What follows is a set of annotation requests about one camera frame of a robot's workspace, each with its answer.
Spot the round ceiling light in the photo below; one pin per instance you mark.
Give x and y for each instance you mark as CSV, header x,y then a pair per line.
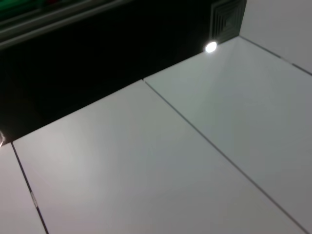
x,y
210,47

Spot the square ceiling air vent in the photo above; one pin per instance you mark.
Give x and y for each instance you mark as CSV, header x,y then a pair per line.
x,y
226,19

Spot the grey ceiling track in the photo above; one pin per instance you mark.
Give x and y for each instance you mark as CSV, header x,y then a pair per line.
x,y
48,26

